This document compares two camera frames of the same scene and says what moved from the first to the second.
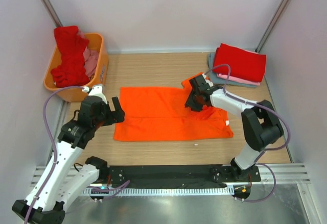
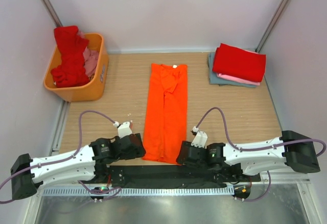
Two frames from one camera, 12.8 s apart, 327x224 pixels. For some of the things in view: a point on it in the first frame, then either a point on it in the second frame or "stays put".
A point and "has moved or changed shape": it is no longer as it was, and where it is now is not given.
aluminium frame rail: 287,173 stays put
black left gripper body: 110,113 → 134,146
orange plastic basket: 97,42 stays put
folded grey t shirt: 215,79 stays put
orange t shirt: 156,113 has moved or changed shape
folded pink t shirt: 234,78 stays put
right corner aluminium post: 275,19 stays put
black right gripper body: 194,95 → 187,152
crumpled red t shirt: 71,71 stays put
